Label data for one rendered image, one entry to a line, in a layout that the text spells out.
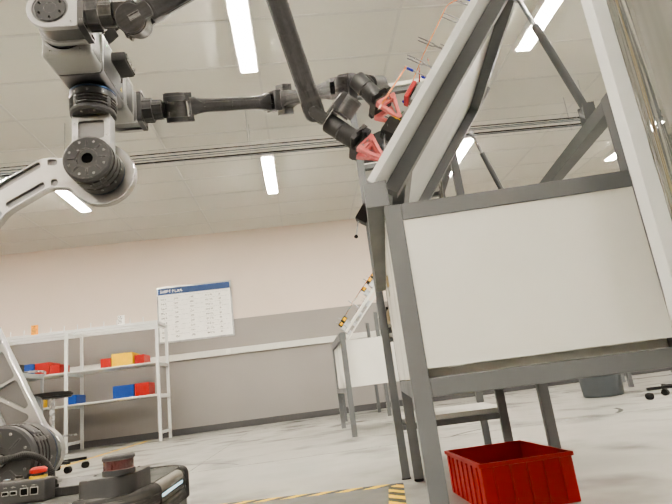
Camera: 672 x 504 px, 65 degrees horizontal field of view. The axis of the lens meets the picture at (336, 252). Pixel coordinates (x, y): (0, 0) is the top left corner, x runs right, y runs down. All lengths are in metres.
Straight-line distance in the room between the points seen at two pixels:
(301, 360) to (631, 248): 7.95
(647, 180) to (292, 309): 8.28
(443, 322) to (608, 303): 0.35
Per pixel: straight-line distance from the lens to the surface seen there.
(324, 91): 1.80
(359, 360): 4.69
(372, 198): 1.25
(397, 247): 1.22
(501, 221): 1.26
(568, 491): 1.82
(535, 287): 1.25
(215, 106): 2.04
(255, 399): 9.03
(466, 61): 1.59
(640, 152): 1.09
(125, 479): 1.33
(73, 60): 1.73
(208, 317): 9.21
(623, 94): 1.13
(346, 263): 9.29
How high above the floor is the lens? 0.40
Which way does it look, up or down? 14 degrees up
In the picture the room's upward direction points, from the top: 7 degrees counter-clockwise
